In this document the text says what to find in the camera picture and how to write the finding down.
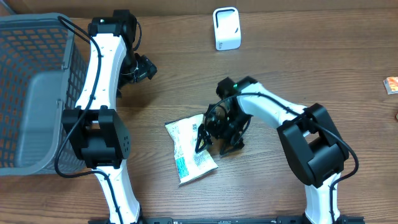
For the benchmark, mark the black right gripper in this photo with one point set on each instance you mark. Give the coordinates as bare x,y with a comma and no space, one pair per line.
211,126

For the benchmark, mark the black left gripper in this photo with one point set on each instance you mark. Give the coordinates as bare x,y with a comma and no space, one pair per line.
147,70

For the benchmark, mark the white blue wipes pack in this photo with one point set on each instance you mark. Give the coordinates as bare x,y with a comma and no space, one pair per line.
190,165

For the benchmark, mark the orange Kleenex tissue pack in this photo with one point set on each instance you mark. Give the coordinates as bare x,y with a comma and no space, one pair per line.
391,85

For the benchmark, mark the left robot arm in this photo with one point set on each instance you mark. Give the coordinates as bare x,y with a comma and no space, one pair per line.
94,129

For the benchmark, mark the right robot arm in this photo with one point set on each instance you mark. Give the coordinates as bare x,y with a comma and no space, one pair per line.
312,145

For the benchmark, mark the white barcode scanner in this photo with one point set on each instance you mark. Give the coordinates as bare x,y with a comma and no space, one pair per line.
227,28

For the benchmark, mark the grey plastic shopping basket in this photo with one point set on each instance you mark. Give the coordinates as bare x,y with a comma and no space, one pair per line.
42,74

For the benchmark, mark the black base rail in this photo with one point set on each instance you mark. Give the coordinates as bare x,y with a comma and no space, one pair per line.
278,220

